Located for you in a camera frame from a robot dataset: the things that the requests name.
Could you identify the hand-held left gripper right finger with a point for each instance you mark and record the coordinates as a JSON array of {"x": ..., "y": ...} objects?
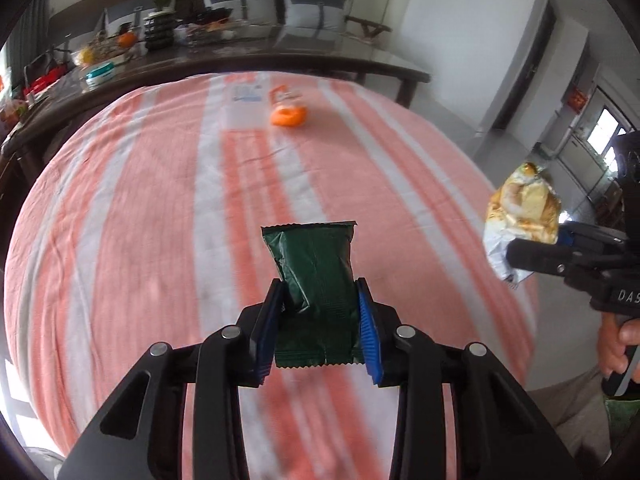
[{"x": 370, "y": 340}]

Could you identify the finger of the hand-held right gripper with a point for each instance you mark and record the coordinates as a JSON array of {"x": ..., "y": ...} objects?
[
  {"x": 540, "y": 256},
  {"x": 590, "y": 237}
]

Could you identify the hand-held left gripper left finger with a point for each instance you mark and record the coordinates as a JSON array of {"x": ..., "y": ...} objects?
[{"x": 265, "y": 340}]

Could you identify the yellow snack bag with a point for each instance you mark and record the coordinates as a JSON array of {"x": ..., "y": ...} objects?
[{"x": 525, "y": 210}]

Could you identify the dark green snack packet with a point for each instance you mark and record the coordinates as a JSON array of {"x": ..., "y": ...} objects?
[{"x": 315, "y": 280}]

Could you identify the person's right hand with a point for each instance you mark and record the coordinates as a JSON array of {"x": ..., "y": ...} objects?
[{"x": 612, "y": 347}]

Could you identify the green cloth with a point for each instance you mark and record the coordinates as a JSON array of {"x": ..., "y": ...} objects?
[{"x": 625, "y": 420}]

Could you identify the person's beige trousers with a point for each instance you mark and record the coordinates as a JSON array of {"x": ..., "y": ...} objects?
[{"x": 575, "y": 420}]

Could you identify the pink striped tablecloth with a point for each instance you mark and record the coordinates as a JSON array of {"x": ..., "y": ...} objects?
[{"x": 150, "y": 210}]

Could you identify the orange snack packet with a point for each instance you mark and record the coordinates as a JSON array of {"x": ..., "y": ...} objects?
[{"x": 287, "y": 115}]

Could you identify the white paper packet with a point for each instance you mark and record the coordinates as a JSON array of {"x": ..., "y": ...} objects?
[{"x": 245, "y": 105}]

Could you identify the wooden stool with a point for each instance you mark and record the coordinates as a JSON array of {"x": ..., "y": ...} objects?
[{"x": 367, "y": 27}]

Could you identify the dark wooden coffee table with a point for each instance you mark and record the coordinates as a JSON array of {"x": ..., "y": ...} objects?
[{"x": 300, "y": 55}]

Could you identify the teal round tin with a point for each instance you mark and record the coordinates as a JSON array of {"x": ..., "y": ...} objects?
[{"x": 100, "y": 74}]

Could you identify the black white striped pot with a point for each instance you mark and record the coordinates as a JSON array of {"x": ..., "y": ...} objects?
[{"x": 159, "y": 30}]

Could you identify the orange fruit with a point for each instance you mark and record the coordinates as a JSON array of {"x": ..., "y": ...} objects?
[{"x": 126, "y": 40}]

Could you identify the grey white striped pillow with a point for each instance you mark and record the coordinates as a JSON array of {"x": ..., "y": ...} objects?
[
  {"x": 230, "y": 2},
  {"x": 125, "y": 17},
  {"x": 310, "y": 7}
]

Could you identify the red packet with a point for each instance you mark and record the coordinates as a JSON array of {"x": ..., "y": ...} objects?
[{"x": 45, "y": 82}]

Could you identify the red wall ornament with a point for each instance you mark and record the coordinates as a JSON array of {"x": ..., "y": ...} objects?
[{"x": 578, "y": 99}]

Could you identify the dark door frame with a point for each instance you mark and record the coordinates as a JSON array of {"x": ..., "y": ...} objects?
[{"x": 520, "y": 70}]

